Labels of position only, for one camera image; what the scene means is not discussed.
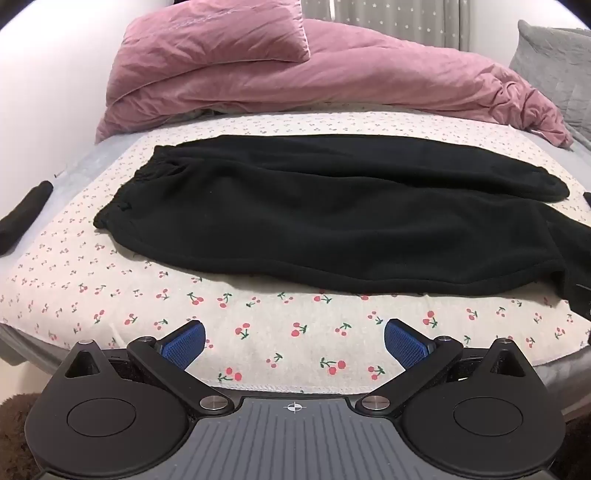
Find pink pillow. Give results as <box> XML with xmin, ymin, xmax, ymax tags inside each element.
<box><xmin>121</xmin><ymin>0</ymin><xmax>311</xmax><ymax>64</ymax></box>

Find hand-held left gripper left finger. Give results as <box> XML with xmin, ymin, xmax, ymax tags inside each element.
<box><xmin>62</xmin><ymin>320</ymin><xmax>237</xmax><ymax>414</ymax></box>

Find pink duvet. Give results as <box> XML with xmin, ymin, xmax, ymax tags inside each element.
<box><xmin>95</xmin><ymin>18</ymin><xmax>575</xmax><ymax>148</ymax></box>

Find grey quilted pillow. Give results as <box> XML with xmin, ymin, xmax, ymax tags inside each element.
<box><xmin>509</xmin><ymin>19</ymin><xmax>591</xmax><ymax>151</ymax></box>

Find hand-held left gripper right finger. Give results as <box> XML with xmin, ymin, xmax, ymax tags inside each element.
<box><xmin>356</xmin><ymin>318</ymin><xmax>532</xmax><ymax>414</ymax></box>

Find cherry print blanket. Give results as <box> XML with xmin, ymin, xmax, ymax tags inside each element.
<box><xmin>0</xmin><ymin>111</ymin><xmax>591</xmax><ymax>396</ymax></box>

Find black pants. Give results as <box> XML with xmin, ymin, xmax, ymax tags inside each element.
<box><xmin>93</xmin><ymin>134</ymin><xmax>591</xmax><ymax>320</ymax></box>

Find grey patterned curtain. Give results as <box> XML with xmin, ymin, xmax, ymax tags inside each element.
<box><xmin>299</xmin><ymin>0</ymin><xmax>472</xmax><ymax>52</ymax></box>

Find brown fuzzy rug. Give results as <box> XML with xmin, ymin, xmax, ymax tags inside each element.
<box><xmin>0</xmin><ymin>392</ymin><xmax>47</xmax><ymax>480</ymax></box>

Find folded black cloth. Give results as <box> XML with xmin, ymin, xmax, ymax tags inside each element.
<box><xmin>0</xmin><ymin>180</ymin><xmax>54</xmax><ymax>257</ymax></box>

